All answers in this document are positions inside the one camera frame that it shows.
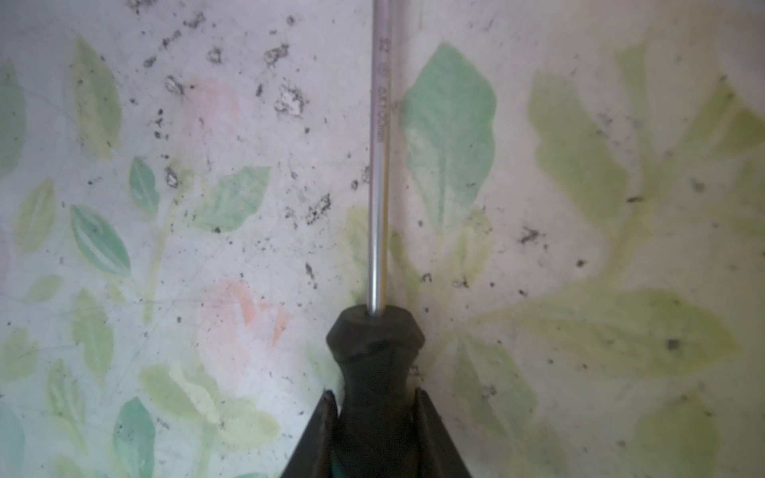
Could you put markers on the green black handled screwdriver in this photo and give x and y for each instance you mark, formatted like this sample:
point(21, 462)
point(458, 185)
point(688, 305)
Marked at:
point(374, 345)

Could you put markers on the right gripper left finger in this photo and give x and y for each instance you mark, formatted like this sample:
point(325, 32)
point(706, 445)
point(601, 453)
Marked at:
point(312, 457)

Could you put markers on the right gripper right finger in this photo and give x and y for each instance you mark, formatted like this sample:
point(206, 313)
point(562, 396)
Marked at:
point(439, 457)

